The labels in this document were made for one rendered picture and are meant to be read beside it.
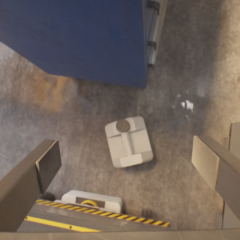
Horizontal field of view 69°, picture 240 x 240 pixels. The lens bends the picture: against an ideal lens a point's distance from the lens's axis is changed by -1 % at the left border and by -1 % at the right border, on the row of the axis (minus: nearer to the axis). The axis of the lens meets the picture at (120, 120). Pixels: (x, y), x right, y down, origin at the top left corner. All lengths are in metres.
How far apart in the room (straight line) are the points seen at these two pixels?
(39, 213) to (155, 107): 0.66
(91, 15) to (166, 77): 0.63
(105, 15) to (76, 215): 0.57
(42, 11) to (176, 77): 0.69
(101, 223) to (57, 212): 0.15
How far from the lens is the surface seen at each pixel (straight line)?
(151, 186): 0.91
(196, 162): 0.17
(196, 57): 1.01
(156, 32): 0.54
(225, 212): 0.91
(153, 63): 0.65
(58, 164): 0.17
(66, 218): 0.67
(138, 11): 0.35
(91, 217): 0.64
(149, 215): 0.82
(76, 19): 0.42
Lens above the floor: 0.89
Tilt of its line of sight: 79 degrees down
